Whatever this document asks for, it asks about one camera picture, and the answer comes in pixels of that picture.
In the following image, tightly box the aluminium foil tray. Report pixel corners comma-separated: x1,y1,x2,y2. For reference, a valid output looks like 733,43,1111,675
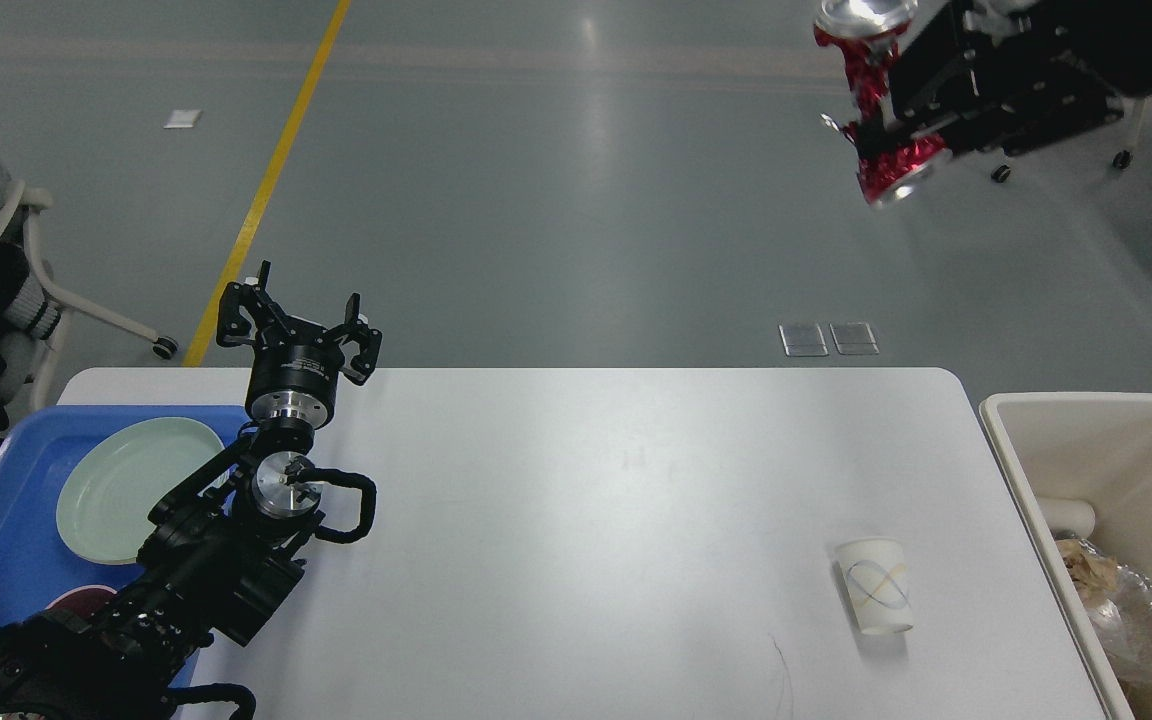
1084,564,1152,685

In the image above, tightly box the crumpled brown paper ball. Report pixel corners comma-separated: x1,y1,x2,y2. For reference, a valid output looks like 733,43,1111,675
1055,536,1119,611

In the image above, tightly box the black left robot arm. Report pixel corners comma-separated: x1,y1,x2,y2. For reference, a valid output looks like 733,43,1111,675
0,263,381,719

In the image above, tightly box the plain white paper cup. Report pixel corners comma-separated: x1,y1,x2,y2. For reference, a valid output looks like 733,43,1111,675
1036,497,1097,539

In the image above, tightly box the pink mug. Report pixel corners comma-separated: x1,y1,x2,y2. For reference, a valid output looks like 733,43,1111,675
46,584,116,617

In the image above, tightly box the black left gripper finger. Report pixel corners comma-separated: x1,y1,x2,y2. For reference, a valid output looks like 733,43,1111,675
215,260,293,348
326,293,382,386

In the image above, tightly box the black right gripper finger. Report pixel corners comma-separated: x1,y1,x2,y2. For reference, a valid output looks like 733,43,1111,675
890,1,1007,152

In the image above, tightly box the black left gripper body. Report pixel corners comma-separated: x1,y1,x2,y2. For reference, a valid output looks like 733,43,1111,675
244,318,344,430

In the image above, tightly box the left floor outlet plate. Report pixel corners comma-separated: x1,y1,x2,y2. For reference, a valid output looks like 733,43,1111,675
778,323,829,357

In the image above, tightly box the mint green plate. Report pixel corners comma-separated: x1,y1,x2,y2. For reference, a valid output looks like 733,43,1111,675
55,416,223,566

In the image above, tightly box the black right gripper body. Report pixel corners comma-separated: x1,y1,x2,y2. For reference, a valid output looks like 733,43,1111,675
975,1,1152,156

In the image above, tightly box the floor outlet plate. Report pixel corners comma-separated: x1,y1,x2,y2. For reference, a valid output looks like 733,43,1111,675
829,323,881,356
778,323,829,357

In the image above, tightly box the white office chair left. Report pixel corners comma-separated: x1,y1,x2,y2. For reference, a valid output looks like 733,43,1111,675
0,179,179,414

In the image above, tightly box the red snack wrapper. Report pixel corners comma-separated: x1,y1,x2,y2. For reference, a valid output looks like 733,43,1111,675
813,1,952,209

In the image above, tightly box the grey office chair right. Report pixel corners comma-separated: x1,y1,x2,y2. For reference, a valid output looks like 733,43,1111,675
1049,97,1149,177

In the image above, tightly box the blue plastic tray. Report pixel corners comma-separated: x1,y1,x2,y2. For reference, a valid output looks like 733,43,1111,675
0,404,255,691

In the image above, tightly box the beige plastic bin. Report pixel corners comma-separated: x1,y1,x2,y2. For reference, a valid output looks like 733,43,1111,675
979,392,1152,719

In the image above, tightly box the right floor outlet plate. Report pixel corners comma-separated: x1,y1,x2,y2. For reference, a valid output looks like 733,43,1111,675
829,323,881,356

